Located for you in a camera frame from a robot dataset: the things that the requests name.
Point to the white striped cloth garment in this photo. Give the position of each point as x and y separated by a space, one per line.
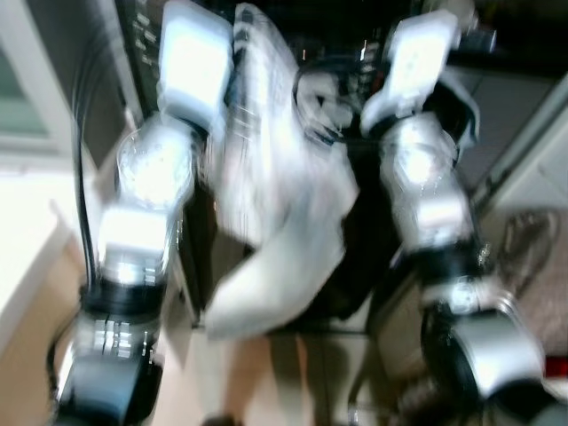
275 177

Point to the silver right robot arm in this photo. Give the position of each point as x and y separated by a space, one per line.
435 213

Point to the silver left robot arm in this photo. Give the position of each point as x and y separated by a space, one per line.
133 240

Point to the brown woven floor mat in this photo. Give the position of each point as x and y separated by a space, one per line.
537 266

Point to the red cloth item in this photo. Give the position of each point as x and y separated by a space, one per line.
556 366

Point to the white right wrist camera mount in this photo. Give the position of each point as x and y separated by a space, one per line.
419 58

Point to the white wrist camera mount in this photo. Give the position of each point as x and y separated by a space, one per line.
195 62
419 58

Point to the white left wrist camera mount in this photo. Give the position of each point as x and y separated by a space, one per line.
195 62

